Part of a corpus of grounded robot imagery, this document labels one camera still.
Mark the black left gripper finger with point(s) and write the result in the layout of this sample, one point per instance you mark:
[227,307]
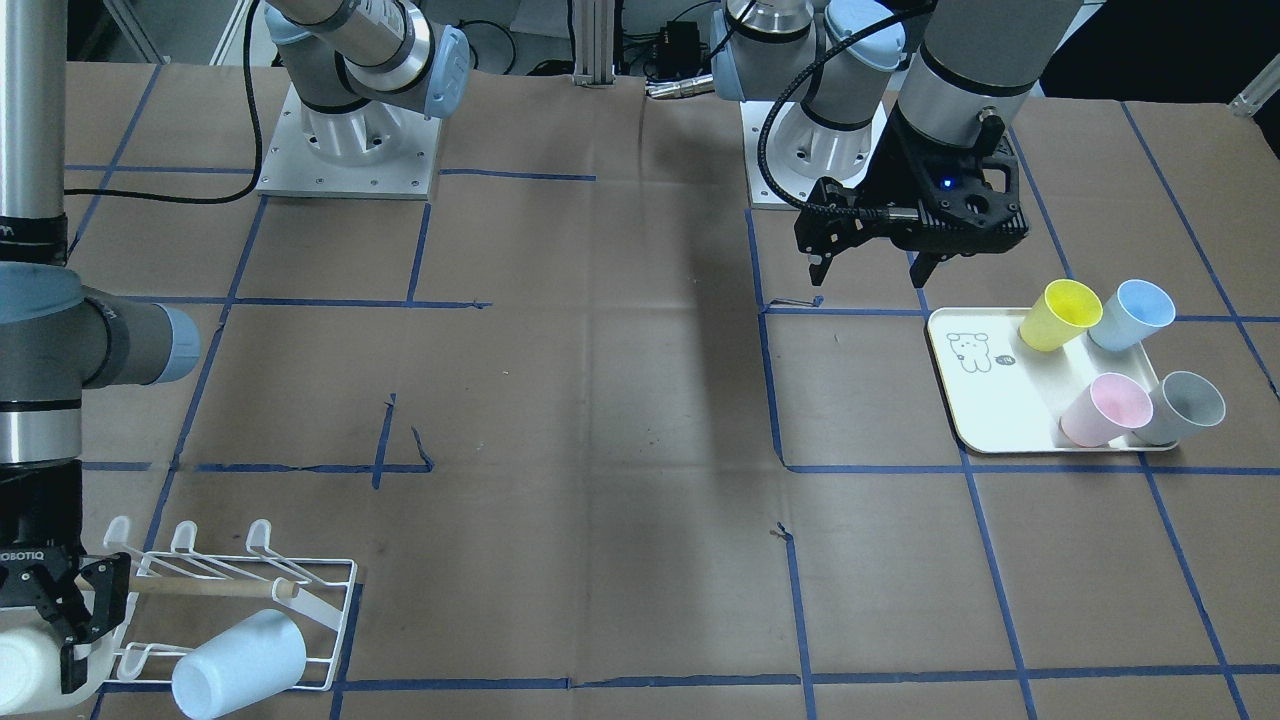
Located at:
[819,267]
[922,268]

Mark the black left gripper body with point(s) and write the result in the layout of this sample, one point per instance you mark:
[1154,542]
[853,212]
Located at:
[893,166]

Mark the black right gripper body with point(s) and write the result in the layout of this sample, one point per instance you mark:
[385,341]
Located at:
[28,522]

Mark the cream plastic cup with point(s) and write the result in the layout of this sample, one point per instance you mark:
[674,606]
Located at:
[31,670]

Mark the light blue plastic cup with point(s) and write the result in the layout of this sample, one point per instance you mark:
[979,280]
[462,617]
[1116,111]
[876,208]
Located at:
[255,659]

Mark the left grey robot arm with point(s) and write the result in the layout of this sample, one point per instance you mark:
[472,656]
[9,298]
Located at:
[938,62]

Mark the yellow plastic cup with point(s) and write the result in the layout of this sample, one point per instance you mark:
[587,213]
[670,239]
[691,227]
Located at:
[1066,309]

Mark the pink plastic cup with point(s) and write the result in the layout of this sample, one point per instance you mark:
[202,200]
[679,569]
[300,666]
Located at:
[1112,405]

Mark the grey plastic cup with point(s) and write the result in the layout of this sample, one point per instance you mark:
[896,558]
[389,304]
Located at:
[1184,403]

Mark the cream plastic tray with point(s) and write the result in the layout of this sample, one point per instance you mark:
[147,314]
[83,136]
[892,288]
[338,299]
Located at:
[1007,398]

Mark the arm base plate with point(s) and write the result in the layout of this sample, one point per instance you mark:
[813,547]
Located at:
[374,152]
[799,152]

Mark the white wire cup rack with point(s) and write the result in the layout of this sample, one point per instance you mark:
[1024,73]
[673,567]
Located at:
[179,595]

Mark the aluminium frame post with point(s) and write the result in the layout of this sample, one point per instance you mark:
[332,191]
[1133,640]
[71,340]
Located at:
[594,41]

